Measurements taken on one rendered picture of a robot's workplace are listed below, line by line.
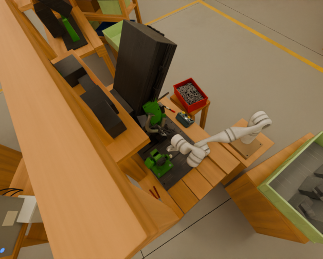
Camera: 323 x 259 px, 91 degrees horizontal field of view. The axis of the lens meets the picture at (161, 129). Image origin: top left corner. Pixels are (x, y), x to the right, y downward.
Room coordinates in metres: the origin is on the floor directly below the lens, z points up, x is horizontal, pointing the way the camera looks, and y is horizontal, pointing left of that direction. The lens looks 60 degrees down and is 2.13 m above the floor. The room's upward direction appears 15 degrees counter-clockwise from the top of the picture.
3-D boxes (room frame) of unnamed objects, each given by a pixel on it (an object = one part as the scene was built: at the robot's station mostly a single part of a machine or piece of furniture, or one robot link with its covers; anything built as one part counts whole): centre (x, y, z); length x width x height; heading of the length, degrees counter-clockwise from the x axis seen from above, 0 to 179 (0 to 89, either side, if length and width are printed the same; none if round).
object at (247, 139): (0.42, -0.64, 0.97); 0.09 x 0.09 x 0.17; 29
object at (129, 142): (0.67, 0.36, 1.52); 0.90 x 0.25 x 0.04; 25
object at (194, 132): (0.90, -0.13, 0.82); 1.50 x 0.14 x 0.15; 25
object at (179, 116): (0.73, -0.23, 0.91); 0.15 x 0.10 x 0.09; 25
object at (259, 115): (0.42, -0.64, 1.13); 0.09 x 0.09 x 0.17; 3
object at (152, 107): (0.74, 0.04, 1.17); 0.13 x 0.12 x 0.20; 25
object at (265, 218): (0.02, -0.94, 0.39); 0.68 x 0.52 x 0.79; 105
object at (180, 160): (0.78, 0.12, 0.89); 1.10 x 0.42 x 0.02; 25
